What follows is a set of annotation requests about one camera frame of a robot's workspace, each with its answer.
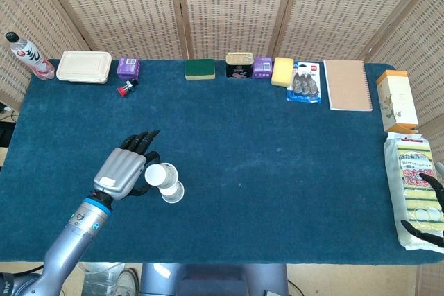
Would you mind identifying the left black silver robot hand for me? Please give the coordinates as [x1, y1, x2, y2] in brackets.
[92, 130, 162, 202]

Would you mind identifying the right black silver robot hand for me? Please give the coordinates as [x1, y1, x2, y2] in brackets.
[400, 162, 444, 249]

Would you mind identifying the white paper cup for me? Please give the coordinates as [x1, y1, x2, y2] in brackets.
[144, 162, 180, 188]
[160, 180, 185, 204]

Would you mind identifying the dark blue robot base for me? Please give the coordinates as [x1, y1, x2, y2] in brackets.
[139, 263, 289, 296]

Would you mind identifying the bagged sponge multipack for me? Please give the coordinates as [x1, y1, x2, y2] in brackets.
[383, 132, 444, 252]

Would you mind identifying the red black small stamp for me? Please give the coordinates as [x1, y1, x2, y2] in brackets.
[117, 79, 139, 98]

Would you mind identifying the orange white tall carton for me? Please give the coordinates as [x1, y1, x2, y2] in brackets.
[376, 69, 420, 134]

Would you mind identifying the small purple cardboard box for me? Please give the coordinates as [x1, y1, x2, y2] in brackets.
[252, 56, 274, 80]
[116, 57, 142, 80]

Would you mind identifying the grey translucent bin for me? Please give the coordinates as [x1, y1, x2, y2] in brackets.
[78, 262, 126, 296]

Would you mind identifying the grey shoe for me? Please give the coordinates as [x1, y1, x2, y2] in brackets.
[115, 268, 140, 296]

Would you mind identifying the beige lidded food container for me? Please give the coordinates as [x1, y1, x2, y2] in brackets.
[55, 51, 113, 85]

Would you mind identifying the black device on floor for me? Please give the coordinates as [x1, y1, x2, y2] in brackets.
[0, 101, 17, 148]

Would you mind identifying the blue table cloth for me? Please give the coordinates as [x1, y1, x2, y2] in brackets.
[0, 58, 444, 265]

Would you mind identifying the green yellow scouring sponge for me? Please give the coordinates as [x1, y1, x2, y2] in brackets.
[184, 58, 216, 81]

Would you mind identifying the brown spiral notebook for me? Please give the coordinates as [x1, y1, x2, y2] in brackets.
[323, 59, 374, 112]

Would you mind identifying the clear plastic drink bottle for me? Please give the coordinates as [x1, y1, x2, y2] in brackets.
[4, 31, 56, 80]

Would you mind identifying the black luncheon meat can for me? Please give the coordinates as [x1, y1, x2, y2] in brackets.
[225, 51, 254, 79]

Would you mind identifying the woven bamboo folding screen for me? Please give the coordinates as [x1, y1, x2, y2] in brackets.
[0, 0, 444, 144]

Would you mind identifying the blue blister pack of clips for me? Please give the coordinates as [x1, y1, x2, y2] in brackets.
[286, 60, 323, 105]

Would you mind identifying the plain yellow sponge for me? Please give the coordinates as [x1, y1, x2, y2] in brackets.
[270, 56, 295, 88]

